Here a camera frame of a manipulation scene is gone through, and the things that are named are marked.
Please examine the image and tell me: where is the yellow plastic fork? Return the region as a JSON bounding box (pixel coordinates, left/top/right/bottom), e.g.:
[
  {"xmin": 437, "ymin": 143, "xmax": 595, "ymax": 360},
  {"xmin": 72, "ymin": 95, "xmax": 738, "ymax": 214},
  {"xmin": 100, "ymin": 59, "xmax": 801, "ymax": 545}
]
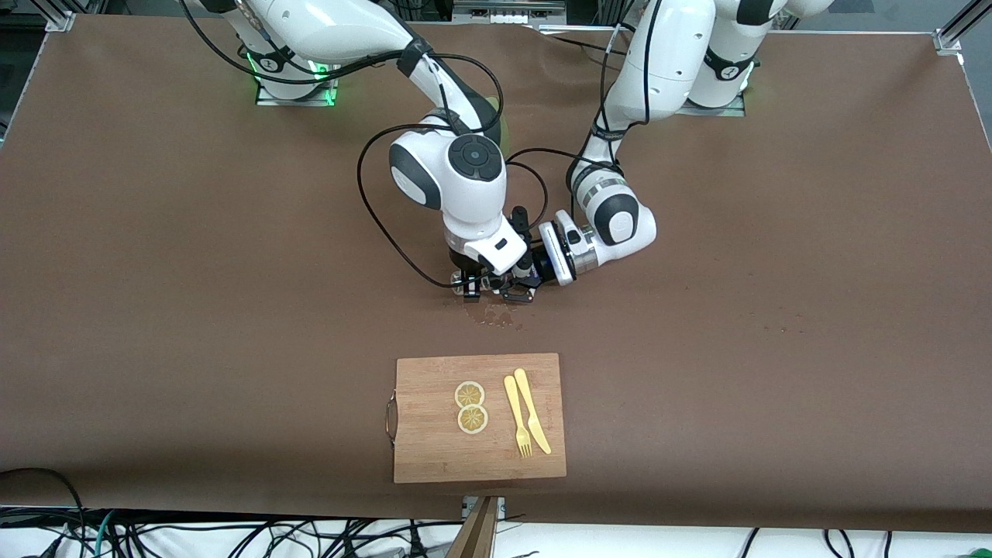
[{"xmin": 504, "ymin": 375, "xmax": 533, "ymax": 459}]

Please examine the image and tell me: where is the wooden post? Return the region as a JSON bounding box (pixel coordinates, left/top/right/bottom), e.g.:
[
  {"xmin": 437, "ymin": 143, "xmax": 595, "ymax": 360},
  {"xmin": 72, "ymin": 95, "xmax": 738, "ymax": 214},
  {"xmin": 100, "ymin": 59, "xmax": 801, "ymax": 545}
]
[{"xmin": 447, "ymin": 496, "xmax": 501, "ymax": 558}]

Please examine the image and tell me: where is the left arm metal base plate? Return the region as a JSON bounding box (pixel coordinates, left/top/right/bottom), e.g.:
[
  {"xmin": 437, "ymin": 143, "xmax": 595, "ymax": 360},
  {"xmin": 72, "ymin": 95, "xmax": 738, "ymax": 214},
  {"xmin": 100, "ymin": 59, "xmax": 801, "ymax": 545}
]
[{"xmin": 682, "ymin": 74, "xmax": 749, "ymax": 118}]

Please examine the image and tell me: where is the wooden cutting board, metal handle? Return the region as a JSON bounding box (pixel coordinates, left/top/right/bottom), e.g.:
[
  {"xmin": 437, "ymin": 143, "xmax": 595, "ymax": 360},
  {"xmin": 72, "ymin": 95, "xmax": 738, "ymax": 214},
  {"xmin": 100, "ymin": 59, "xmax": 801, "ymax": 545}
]
[{"xmin": 385, "ymin": 353, "xmax": 567, "ymax": 484}]

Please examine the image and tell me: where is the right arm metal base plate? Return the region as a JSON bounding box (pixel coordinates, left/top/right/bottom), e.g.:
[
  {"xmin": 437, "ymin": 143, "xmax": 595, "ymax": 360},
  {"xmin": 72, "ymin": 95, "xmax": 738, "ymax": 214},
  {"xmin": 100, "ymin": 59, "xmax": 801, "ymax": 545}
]
[{"xmin": 255, "ymin": 46, "xmax": 344, "ymax": 108}]

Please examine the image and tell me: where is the teal floor cable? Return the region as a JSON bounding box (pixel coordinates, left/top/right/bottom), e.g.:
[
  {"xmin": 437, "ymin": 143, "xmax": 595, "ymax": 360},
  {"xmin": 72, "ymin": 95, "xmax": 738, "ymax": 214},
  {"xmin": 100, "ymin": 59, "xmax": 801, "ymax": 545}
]
[{"xmin": 91, "ymin": 510, "xmax": 119, "ymax": 558}]

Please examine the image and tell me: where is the grey power strip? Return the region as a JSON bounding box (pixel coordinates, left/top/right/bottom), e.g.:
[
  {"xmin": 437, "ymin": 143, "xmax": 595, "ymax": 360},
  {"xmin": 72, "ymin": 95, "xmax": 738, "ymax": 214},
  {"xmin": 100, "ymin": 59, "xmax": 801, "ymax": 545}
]
[{"xmin": 453, "ymin": 0, "xmax": 567, "ymax": 26}]

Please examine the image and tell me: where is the black base supply cable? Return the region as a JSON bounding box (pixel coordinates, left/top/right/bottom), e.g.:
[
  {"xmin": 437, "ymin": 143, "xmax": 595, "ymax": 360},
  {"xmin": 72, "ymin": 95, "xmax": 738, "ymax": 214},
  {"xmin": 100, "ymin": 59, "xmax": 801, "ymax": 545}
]
[{"xmin": 535, "ymin": 23, "xmax": 621, "ymax": 59}]

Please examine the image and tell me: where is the spilled liquid puddle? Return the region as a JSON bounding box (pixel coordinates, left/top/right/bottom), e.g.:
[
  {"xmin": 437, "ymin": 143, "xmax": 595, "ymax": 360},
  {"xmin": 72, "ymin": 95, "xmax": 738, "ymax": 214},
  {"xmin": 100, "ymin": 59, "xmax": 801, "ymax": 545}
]
[{"xmin": 443, "ymin": 293, "xmax": 528, "ymax": 332}]

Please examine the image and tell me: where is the black looped floor cable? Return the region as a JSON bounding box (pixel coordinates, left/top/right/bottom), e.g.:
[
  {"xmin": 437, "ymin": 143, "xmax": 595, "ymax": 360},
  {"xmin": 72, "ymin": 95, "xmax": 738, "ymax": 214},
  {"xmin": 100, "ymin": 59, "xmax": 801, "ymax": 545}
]
[{"xmin": 0, "ymin": 467, "xmax": 88, "ymax": 558}]

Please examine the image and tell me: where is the yellow plastic knife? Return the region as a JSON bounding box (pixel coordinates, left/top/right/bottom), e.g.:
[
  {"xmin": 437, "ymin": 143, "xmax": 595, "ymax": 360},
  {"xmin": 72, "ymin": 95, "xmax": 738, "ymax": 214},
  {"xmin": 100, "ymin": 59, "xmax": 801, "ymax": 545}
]
[{"xmin": 514, "ymin": 368, "xmax": 553, "ymax": 455}]

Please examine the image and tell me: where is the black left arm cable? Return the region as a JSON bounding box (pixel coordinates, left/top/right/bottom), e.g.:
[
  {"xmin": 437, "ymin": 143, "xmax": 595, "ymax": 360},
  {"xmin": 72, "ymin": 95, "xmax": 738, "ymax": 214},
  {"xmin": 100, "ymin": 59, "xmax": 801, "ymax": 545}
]
[{"xmin": 504, "ymin": 0, "xmax": 661, "ymax": 233}]

